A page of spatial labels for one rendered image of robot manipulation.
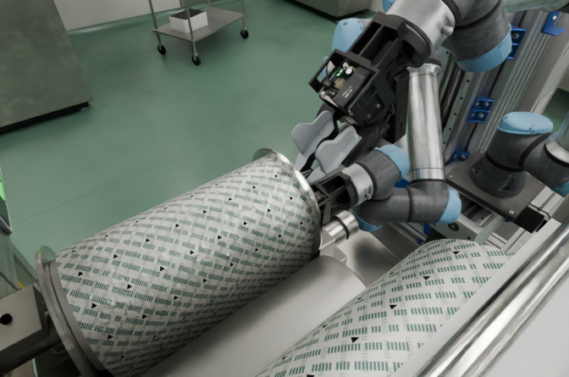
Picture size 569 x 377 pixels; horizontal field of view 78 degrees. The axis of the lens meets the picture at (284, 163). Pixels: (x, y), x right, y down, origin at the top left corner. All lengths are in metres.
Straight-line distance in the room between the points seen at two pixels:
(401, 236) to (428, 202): 1.03
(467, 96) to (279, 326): 1.04
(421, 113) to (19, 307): 0.75
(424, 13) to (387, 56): 0.06
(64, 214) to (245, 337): 2.13
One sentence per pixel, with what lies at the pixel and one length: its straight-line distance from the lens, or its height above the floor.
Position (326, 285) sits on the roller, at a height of 1.23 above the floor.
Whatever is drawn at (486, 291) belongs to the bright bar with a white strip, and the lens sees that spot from 0.19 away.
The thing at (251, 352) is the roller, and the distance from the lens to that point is 0.37.
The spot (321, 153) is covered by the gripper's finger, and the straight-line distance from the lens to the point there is 0.41.
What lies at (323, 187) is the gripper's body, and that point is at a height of 1.15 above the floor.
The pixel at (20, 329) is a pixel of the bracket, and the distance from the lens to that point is 0.38.
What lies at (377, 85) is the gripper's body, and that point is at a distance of 0.40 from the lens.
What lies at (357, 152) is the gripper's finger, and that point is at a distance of 0.44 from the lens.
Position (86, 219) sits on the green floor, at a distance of 2.35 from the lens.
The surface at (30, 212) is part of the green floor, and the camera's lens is 2.57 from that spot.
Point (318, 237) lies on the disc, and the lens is 0.41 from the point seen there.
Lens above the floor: 1.58
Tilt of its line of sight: 41 degrees down
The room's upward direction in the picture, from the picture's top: straight up
